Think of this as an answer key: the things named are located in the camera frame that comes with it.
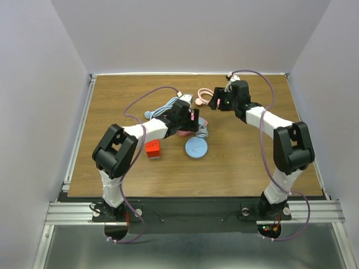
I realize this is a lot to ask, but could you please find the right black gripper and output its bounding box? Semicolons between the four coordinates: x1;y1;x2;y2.
207;87;238;111

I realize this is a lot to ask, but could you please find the pink cord with plug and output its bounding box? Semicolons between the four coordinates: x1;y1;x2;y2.
195;88;217;106

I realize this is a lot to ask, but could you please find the blue round socket cord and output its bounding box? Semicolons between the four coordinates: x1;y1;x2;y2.
195;117;210;140

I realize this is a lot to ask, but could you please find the pink triangular power strip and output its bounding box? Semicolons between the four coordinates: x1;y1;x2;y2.
177;118;208;137

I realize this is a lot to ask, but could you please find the blue round socket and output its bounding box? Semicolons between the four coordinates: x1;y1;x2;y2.
185;137;208;159

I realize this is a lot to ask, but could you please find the red cube socket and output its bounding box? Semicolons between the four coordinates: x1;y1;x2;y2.
145;140;161;159

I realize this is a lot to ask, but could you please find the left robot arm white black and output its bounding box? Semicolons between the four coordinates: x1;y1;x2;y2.
92;99;200;221

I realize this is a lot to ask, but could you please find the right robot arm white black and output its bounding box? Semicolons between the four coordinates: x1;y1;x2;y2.
209;80;315;219

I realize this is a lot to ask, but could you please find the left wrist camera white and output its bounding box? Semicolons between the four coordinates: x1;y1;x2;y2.
179;94;194;107

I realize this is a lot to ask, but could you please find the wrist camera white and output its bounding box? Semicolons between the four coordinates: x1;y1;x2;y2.
225;72;241;91
179;94;194;107

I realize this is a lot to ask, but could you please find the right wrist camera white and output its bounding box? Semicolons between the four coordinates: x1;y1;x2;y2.
225;72;241;91

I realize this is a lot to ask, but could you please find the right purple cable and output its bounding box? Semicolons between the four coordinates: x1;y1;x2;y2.
228;69;311;242

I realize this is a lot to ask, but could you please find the purple cable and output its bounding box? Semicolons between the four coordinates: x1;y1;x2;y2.
106;86;180;245
228;69;311;242

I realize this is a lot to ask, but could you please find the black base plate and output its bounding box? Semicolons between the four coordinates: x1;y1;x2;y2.
90;197;291;234

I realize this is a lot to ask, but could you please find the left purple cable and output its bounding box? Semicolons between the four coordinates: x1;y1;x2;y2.
106;86;180;245

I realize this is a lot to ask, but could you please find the aluminium frame rail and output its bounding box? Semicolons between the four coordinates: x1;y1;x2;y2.
61;74;97;192

